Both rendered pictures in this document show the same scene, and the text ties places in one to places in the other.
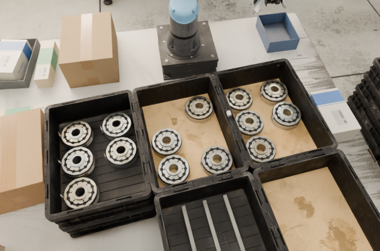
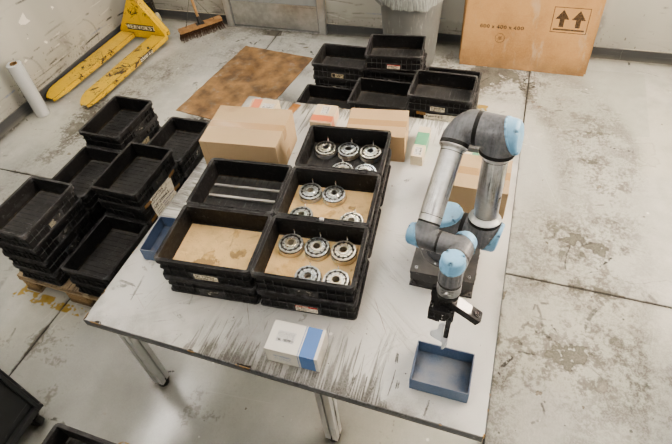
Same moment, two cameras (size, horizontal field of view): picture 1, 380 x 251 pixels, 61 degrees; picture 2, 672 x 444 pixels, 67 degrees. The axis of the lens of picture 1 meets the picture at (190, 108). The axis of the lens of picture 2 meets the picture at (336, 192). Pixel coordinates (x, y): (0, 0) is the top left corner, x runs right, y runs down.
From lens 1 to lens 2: 1.98 m
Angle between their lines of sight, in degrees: 68
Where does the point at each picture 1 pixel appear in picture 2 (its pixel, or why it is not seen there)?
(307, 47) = (405, 403)
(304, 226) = (227, 246)
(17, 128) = (392, 126)
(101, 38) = (467, 180)
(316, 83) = (346, 374)
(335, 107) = (296, 341)
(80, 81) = not seen: hidden behind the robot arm
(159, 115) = (363, 201)
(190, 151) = (320, 209)
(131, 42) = not seen: hidden behind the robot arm
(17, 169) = (359, 124)
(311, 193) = (242, 263)
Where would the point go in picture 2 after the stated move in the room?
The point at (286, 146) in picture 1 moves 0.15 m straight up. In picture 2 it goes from (284, 267) to (278, 243)
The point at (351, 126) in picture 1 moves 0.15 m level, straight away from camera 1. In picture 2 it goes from (271, 340) to (281, 378)
